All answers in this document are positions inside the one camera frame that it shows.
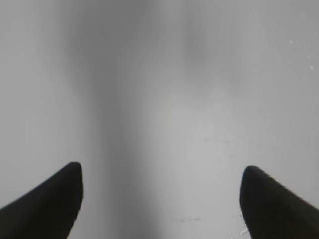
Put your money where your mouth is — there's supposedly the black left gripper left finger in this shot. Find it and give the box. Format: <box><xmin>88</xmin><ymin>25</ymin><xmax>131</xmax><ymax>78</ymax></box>
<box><xmin>0</xmin><ymin>162</ymin><xmax>82</xmax><ymax>239</ymax></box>

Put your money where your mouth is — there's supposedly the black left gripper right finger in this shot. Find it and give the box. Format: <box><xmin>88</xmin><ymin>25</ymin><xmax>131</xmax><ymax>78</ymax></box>
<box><xmin>239</xmin><ymin>165</ymin><xmax>319</xmax><ymax>239</ymax></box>

